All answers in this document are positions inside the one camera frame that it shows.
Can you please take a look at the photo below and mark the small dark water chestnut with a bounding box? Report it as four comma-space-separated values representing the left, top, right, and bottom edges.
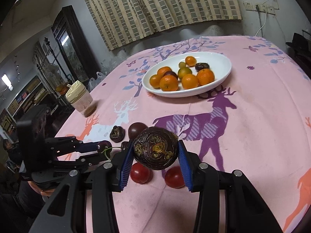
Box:
110, 126, 125, 143

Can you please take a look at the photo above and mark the dark purple plum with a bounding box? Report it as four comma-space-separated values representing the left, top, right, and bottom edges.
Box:
164, 71, 179, 79

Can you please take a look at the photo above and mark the striped beige curtain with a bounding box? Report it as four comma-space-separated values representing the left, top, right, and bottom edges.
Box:
84, 0, 242, 50

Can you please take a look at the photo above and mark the small orange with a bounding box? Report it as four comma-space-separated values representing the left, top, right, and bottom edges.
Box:
185, 56, 197, 67

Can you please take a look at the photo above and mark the large dark water chestnut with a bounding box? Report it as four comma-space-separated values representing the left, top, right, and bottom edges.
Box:
133, 127, 179, 170

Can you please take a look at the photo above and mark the large orange mandarin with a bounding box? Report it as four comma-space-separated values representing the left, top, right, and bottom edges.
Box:
159, 75, 179, 91

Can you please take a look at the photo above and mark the red cherry tomato left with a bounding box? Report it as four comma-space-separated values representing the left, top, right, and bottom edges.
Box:
130, 162, 152, 184

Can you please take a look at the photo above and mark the dark water chestnut middle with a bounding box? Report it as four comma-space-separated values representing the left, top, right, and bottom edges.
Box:
195, 63, 210, 72

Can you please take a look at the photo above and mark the wall power strip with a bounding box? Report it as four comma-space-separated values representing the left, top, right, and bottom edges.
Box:
243, 2, 276, 15

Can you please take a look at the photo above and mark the dark round plum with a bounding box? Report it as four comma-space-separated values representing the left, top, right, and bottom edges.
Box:
128, 122, 147, 140

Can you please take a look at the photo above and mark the pink printed tablecloth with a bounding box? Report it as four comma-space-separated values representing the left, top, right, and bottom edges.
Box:
58, 36, 310, 232

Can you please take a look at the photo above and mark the plastic cup with cream lid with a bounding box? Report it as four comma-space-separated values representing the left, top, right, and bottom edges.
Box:
65, 81, 96, 117

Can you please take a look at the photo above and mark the red cherry tomato right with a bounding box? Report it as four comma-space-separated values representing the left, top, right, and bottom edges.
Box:
164, 166, 185, 189

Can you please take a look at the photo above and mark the orange yellow tomato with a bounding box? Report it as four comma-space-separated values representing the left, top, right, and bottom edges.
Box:
149, 74, 162, 89

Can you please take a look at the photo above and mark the white plastic bag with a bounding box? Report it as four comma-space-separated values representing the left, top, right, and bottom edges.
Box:
87, 72, 106, 92

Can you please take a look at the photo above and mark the white oval plate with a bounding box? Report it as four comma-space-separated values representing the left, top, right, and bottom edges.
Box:
142, 52, 232, 98

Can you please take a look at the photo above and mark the greenish yellow citrus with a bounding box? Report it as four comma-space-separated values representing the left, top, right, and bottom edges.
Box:
178, 67, 192, 80

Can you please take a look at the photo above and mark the red cherry tomato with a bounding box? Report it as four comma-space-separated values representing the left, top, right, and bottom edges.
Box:
130, 162, 152, 184
164, 166, 185, 189

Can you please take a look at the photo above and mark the dark wooden cabinet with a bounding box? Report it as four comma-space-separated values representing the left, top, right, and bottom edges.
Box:
51, 5, 100, 85

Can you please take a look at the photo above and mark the left hand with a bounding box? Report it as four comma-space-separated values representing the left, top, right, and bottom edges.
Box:
28, 181, 55, 197

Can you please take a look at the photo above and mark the dark cherry with stem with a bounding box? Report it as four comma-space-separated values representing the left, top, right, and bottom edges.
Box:
97, 140, 121, 160

